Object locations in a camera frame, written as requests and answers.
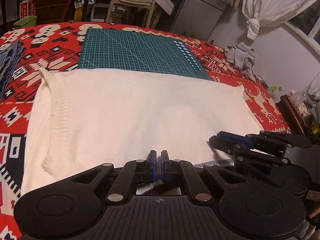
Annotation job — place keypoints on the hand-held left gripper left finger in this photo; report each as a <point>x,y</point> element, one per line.
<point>151,167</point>

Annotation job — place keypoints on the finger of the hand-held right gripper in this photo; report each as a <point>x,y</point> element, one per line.
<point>232,137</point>
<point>250,155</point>

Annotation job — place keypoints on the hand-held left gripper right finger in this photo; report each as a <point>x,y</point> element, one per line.
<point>165,167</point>

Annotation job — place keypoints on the cream knit vest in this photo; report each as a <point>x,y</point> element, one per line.
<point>137,110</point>

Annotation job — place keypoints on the wooden nightstand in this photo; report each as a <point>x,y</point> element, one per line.
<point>290,112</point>

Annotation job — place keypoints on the small green plant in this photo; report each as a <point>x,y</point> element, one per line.
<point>273,89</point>

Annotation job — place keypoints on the grey crumpled garment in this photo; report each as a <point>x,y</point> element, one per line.
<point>240,55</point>

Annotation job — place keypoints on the green cutting mat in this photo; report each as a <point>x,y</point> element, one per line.
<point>140,52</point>

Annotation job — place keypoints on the grey refrigerator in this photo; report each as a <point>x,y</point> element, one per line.
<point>200,12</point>

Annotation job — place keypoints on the window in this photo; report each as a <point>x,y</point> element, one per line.
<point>307,17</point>

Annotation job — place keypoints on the white knotted curtain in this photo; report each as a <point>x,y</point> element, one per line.
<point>270,0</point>

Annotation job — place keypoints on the red patterned blanket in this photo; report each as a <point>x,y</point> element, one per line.
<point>70,46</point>

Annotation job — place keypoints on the white flat box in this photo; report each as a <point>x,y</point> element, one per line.
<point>165,2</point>

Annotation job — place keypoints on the blue denim jeans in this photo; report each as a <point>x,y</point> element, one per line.
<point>7,62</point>

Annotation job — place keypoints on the wooden drawer cabinet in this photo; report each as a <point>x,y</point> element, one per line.
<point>52,5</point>

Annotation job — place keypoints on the green waste bin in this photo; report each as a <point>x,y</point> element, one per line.
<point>25,21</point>

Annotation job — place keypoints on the red printed box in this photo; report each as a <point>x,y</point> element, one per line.
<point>26,8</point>

